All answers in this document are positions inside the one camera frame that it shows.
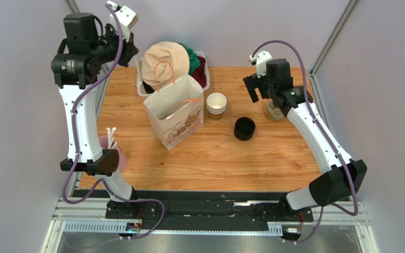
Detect white paper bag orange handles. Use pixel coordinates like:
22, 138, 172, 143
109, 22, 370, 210
143, 70, 204, 151

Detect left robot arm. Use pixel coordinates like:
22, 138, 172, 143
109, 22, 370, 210
51, 11, 139, 218

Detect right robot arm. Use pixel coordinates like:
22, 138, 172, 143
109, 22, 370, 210
243, 55, 367, 212

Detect stack of paper cups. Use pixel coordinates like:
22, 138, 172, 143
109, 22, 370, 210
206, 93, 227, 121

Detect beige bucket hat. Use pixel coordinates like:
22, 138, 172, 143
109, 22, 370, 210
138, 41, 190, 94

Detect white plastic basket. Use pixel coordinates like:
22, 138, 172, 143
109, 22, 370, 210
134, 51, 210, 97

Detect stack of black lids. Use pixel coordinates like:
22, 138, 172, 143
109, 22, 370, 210
234, 117, 256, 141

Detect dark red cloth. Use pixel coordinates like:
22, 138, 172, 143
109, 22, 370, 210
191, 56, 207, 88

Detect green cloth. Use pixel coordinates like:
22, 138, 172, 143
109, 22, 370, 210
179, 43, 201, 75

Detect pink plastic cup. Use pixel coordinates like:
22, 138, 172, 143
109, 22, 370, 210
99, 136, 128, 172

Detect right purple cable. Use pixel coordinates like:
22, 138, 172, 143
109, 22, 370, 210
250, 40, 359, 245

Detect purple cable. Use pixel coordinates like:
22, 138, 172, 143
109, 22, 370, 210
61, 3, 166, 240
250, 40, 359, 245

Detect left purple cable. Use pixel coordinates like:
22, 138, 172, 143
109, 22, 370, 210
61, 3, 166, 240

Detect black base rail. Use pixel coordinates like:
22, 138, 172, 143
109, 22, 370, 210
91, 190, 314, 233

